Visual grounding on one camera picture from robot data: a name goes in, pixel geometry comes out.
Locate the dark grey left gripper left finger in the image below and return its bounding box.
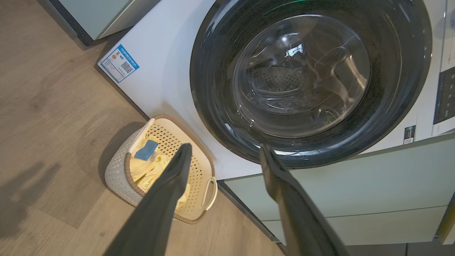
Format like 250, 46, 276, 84
105, 143, 193, 256

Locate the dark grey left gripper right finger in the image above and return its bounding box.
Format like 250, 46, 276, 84
259, 144, 350, 256

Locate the plain pale yellow garment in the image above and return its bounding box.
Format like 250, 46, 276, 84
137, 156, 191, 210

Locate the pale yellow garment blue collar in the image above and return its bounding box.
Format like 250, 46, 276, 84
130, 135, 168, 182

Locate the glass washing machine door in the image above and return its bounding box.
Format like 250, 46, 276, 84
189, 0, 433, 168

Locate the white washing machine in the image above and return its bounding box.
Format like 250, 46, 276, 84
98, 0, 455, 180

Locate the cream plastic laundry basket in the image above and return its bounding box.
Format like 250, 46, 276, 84
105, 114, 218, 224

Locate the small black white sticker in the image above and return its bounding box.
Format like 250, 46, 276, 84
403, 125, 416, 145

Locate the blue energy label sticker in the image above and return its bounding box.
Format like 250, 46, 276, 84
99, 44, 140, 84

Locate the pale green narrow cabinet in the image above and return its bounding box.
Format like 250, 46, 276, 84
37, 0, 160, 46

